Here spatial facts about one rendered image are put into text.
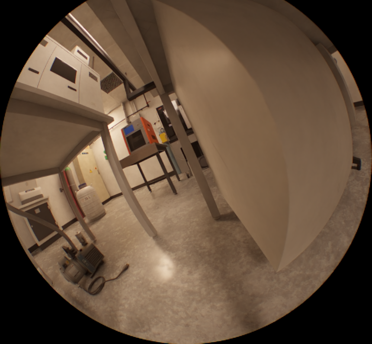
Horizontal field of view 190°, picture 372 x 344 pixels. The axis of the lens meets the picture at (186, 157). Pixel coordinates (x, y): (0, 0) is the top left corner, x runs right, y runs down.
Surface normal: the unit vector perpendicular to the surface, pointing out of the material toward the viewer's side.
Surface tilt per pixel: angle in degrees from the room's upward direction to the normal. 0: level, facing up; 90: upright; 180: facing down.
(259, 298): 0
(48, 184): 90
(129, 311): 0
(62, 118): 90
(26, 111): 90
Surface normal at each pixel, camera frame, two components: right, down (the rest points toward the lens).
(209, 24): -0.02, 0.07
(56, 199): 0.91, -0.40
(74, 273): 0.78, -0.62
